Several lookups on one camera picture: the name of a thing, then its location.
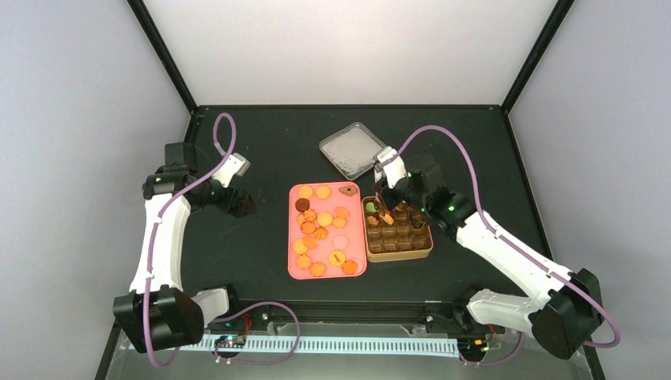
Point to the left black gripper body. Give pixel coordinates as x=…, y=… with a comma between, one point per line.
x=225, y=203

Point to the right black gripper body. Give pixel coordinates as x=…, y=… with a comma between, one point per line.
x=412, y=199

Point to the gold cookie tin box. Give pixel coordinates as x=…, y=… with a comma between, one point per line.
x=409, y=238

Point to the pink plastic tray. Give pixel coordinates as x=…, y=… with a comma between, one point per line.
x=314, y=264

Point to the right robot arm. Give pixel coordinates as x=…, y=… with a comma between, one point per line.
x=558, y=307

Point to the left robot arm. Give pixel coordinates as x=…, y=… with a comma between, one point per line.
x=156, y=314

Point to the brown flower cookie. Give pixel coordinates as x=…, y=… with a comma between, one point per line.
x=349, y=190

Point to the beige round cookie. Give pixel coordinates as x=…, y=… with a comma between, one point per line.
x=342, y=212

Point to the clear plastic lid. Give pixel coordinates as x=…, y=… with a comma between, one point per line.
x=352, y=150

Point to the dark chocolate cookie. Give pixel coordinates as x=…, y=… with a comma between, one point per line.
x=302, y=205

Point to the orange round cookie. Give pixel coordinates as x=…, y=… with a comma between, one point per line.
x=325, y=219
x=323, y=192
x=305, y=191

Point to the pale pink cookie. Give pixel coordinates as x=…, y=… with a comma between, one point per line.
x=340, y=242

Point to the orange swirl cookie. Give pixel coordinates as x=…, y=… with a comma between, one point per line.
x=320, y=233

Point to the yellow cookie red mark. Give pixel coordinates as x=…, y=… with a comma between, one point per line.
x=337, y=258

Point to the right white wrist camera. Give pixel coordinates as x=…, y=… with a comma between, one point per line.
x=389, y=168

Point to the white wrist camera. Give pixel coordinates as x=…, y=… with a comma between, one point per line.
x=235, y=165
x=389, y=168

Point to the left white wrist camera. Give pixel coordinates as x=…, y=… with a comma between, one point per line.
x=235, y=165

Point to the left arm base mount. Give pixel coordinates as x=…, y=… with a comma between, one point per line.
x=242, y=319

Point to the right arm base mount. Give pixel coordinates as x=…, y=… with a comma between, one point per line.
x=454, y=320

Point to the white slotted cable duct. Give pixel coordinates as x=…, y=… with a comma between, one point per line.
x=346, y=345

